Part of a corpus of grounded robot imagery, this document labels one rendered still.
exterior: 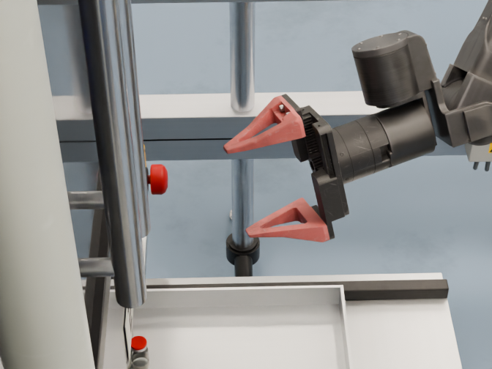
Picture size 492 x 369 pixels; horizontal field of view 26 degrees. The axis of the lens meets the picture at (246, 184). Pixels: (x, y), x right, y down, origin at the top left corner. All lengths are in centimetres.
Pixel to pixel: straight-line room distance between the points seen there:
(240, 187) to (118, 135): 178
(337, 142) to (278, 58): 224
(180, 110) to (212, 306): 88
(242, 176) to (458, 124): 130
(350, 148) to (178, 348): 42
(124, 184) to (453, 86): 57
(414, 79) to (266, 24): 238
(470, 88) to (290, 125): 19
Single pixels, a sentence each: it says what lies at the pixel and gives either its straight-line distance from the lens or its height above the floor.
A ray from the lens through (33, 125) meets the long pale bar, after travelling 24.
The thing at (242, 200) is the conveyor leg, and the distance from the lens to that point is 238.
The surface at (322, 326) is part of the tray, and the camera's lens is 138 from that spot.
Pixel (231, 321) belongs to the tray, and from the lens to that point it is 138.
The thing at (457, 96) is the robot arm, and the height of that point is 129.
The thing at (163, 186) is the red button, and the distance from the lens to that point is 139.
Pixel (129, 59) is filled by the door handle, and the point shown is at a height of 158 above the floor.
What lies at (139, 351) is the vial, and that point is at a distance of 130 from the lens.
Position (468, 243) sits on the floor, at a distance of 275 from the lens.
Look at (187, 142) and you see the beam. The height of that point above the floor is 48.
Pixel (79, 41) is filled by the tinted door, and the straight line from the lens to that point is 92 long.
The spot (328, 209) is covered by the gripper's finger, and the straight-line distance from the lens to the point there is 105.
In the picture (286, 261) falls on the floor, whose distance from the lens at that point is 265.
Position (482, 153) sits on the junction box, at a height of 48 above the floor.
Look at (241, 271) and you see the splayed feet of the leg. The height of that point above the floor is 12.
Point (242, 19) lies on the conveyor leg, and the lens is 207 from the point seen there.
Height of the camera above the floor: 195
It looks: 43 degrees down
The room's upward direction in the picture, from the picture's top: straight up
